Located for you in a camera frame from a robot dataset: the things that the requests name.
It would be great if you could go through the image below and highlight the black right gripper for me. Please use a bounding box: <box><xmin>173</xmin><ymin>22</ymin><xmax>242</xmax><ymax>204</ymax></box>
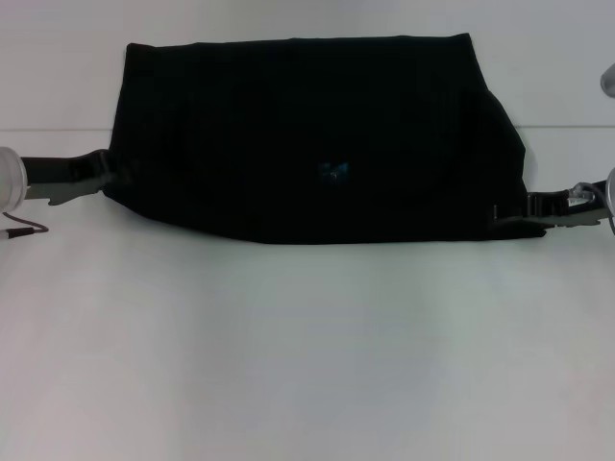
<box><xmin>492</xmin><ymin>178</ymin><xmax>611</xmax><ymax>231</ymax></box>

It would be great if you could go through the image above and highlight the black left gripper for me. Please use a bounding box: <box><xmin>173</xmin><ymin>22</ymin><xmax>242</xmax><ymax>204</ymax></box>
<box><xmin>19</xmin><ymin>148</ymin><xmax>112</xmax><ymax>206</ymax></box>

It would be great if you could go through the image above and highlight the black t-shirt with FREE! print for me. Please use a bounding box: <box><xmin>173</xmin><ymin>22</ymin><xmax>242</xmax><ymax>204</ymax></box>
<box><xmin>101</xmin><ymin>32</ymin><xmax>549</xmax><ymax>246</ymax></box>

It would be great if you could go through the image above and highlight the dark left wrist cable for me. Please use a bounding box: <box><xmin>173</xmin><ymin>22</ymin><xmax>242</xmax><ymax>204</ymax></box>
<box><xmin>0</xmin><ymin>210</ymin><xmax>51</xmax><ymax>240</ymax></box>

